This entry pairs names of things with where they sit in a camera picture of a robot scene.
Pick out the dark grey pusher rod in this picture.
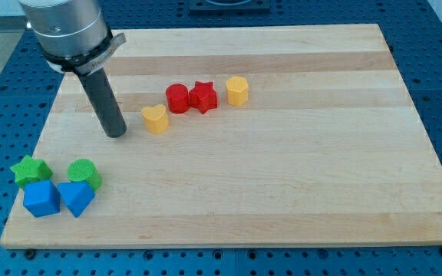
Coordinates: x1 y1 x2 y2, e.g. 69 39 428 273
78 68 127 138

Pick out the black clamp flange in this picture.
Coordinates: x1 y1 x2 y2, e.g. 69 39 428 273
42 25 127 75

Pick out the yellow heart block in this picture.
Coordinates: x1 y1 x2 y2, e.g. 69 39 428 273
141 104 169 134

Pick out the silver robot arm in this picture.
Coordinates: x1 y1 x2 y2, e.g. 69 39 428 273
18 0 127 138

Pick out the red cylinder block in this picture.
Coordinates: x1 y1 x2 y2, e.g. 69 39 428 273
166 84 190 113

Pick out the green cylinder block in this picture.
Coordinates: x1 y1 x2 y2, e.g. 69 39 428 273
67 159 102 191

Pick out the red star block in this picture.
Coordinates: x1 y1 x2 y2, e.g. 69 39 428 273
189 81 218 113

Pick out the green star block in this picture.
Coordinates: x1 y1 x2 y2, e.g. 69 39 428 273
10 156 53 189

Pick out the blue triangle block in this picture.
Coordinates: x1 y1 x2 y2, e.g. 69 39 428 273
58 182 95 218

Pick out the blue cube block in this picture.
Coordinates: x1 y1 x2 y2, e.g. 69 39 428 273
23 179 61 218

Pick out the yellow hexagon block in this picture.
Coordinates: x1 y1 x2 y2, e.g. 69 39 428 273
226 76 249 106

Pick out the wooden board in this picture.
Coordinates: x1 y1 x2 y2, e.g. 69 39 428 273
0 24 442 250

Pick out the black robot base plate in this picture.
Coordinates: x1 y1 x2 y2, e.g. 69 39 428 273
186 0 271 13

